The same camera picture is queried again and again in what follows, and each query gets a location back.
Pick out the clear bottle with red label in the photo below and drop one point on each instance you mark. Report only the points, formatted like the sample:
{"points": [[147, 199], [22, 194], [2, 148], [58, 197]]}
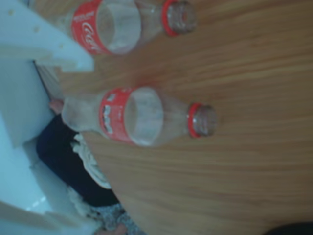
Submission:
{"points": [[115, 115], [85, 29]]}

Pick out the light grey sofa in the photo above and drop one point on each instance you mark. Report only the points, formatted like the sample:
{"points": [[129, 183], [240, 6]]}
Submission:
{"points": [[17, 98]]}

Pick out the person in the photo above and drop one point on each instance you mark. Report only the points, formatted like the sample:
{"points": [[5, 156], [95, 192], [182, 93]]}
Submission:
{"points": [[61, 159]]}

